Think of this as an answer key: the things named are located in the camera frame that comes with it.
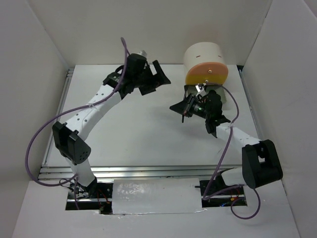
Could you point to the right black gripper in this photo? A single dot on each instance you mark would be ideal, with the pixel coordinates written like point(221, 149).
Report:
point(184, 107)

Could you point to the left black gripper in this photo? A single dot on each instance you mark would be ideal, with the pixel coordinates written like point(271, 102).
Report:
point(160, 79)

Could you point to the round cream drawer organizer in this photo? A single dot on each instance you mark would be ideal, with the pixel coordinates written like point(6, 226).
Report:
point(204, 64)

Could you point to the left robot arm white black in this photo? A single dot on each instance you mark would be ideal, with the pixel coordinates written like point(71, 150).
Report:
point(69, 137)

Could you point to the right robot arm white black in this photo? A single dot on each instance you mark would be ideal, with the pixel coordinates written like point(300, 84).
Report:
point(260, 161)

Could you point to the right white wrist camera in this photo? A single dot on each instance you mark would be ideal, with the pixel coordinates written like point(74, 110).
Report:
point(200, 90)

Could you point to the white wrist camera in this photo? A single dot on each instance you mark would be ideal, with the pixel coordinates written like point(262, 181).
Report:
point(142, 53)
point(200, 90)

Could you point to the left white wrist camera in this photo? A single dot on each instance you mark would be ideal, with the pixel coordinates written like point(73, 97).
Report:
point(142, 53)

